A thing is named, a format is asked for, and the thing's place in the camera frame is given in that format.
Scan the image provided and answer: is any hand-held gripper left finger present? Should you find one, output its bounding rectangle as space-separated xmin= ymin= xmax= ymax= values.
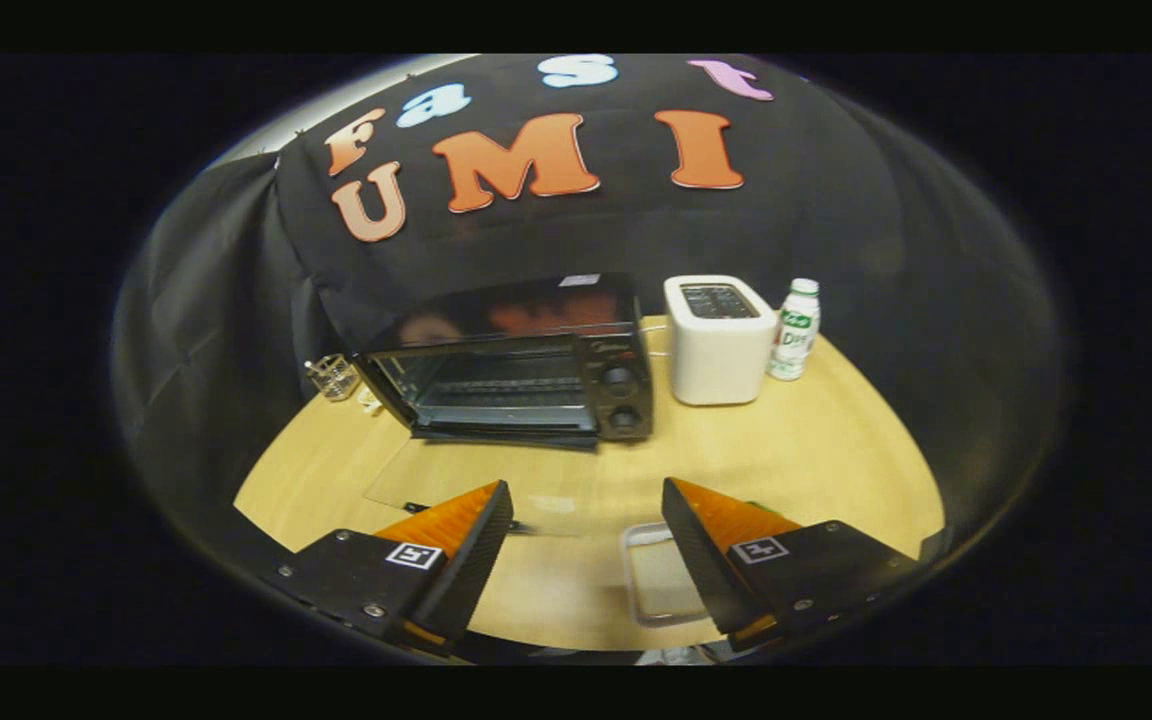
xmin=274 ymin=480 xmax=515 ymax=656

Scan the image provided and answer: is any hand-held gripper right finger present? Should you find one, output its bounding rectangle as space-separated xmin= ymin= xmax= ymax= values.
xmin=661 ymin=477 xmax=924 ymax=653

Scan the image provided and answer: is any black toaster oven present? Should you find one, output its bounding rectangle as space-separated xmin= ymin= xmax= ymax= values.
xmin=351 ymin=273 xmax=655 ymax=537

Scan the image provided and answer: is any white pop-up toaster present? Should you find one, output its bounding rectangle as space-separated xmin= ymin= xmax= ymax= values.
xmin=663 ymin=275 xmax=780 ymax=407

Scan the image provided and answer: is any clear plastic tray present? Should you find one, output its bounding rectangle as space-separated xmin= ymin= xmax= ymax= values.
xmin=620 ymin=521 xmax=709 ymax=628

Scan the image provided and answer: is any clear glass holder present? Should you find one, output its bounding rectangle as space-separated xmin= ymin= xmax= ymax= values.
xmin=304 ymin=353 xmax=361 ymax=402

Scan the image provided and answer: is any white bottle green label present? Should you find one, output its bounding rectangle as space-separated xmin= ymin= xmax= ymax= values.
xmin=768 ymin=278 xmax=823 ymax=382

